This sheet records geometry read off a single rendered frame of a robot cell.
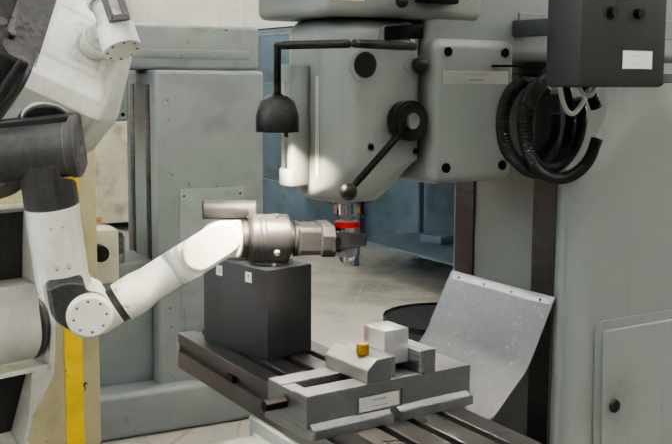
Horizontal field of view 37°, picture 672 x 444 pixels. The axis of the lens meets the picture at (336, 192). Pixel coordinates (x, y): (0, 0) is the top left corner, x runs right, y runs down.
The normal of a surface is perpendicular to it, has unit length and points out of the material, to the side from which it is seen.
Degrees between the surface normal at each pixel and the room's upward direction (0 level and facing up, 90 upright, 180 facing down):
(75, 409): 90
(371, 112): 90
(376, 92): 90
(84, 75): 58
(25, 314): 81
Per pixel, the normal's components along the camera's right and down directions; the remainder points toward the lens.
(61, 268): 0.34, 0.21
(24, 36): 0.60, -0.45
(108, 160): 0.52, 0.10
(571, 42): -0.85, 0.05
